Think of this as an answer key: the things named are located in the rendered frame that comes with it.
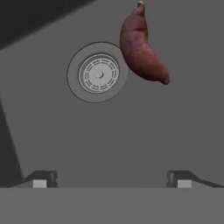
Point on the reddish brown sweet potato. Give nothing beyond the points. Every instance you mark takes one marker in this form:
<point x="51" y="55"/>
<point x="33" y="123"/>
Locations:
<point x="140" y="49"/>

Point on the grey metal sink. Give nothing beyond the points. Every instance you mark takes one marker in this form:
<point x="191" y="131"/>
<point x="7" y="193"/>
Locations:
<point x="110" y="131"/>

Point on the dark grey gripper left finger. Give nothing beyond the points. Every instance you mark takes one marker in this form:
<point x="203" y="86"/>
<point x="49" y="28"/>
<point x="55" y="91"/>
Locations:
<point x="43" y="176"/>

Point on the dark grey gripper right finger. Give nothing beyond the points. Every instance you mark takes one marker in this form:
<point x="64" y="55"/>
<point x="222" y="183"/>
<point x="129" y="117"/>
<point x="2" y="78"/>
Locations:
<point x="180" y="176"/>

